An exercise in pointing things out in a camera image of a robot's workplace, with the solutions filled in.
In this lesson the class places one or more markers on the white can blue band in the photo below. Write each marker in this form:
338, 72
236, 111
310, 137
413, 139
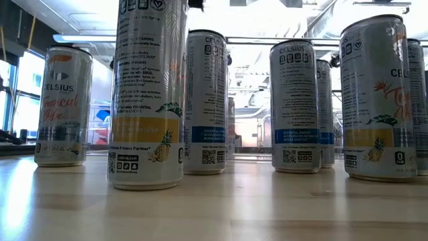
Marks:
207, 100
294, 100
327, 110

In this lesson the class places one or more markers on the white can yellow band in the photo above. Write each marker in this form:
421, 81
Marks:
63, 110
374, 100
147, 100

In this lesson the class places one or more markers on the white can pink band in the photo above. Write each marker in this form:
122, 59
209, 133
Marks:
231, 134

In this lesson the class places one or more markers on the white Celsius soda can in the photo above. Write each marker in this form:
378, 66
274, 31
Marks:
420, 100

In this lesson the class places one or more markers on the grey ceiling vent box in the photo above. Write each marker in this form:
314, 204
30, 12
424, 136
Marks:
291, 3
238, 2

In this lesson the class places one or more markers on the black round ceiling fixture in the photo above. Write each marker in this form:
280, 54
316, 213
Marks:
229, 59
111, 63
334, 61

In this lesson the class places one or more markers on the ceiling light strip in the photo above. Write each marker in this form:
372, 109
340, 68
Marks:
83, 38

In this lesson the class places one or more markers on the white storage shelf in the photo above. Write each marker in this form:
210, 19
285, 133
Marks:
100, 117

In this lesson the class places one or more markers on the dark desk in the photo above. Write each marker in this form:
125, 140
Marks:
16, 149

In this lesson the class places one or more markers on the silver ventilation duct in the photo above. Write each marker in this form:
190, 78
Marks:
334, 20

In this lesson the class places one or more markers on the grey ceiling bracket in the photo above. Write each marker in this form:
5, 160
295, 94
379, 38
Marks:
381, 3

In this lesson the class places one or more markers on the blue window frame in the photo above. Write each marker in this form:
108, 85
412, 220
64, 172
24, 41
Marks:
11, 100

